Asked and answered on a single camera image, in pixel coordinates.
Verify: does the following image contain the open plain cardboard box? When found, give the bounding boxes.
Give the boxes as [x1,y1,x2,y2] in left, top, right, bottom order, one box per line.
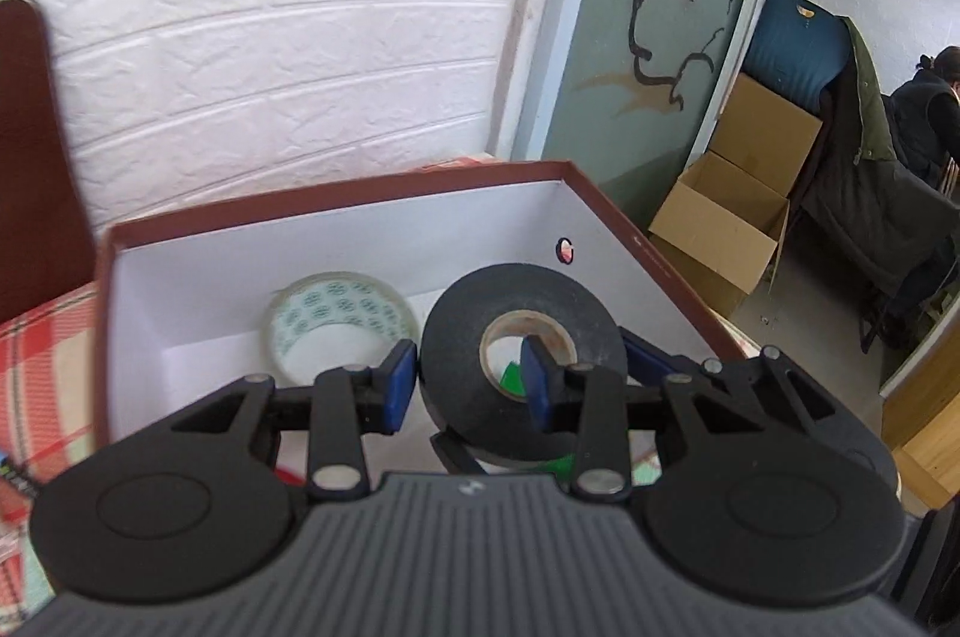
[647,73,824,317]

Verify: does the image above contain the frosted glass cartoon door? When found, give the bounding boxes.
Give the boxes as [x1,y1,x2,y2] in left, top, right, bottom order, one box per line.
[517,0,788,225]

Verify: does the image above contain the brown cardboard box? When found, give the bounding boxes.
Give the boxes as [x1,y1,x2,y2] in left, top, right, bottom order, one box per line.
[94,160,751,450]

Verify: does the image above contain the dark green jacket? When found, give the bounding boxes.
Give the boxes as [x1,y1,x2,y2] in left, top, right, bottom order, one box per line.
[795,16,960,349]

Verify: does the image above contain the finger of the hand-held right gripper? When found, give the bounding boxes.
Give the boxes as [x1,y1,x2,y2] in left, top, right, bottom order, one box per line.
[621,335,850,437]

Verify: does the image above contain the clear printed tape roll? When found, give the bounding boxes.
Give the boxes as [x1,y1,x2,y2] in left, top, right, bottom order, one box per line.
[262,271,421,384]

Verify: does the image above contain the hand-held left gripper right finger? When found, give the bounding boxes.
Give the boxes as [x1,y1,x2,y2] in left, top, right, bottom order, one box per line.
[521,337,766,501]

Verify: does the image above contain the light wooden desk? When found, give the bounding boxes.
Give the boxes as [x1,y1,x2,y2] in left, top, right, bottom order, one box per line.
[879,288,960,512]

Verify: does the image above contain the blue chair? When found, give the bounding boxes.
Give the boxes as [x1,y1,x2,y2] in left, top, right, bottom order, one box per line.
[741,0,856,122]

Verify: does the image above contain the black tape roll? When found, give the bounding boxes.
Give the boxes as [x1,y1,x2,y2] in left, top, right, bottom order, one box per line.
[418,264,625,467]

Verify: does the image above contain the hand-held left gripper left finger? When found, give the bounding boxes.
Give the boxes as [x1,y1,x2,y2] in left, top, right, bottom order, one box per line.
[172,340,417,501]

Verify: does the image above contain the plaid blanket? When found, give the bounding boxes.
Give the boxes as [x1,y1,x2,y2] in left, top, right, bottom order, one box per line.
[0,157,518,623]

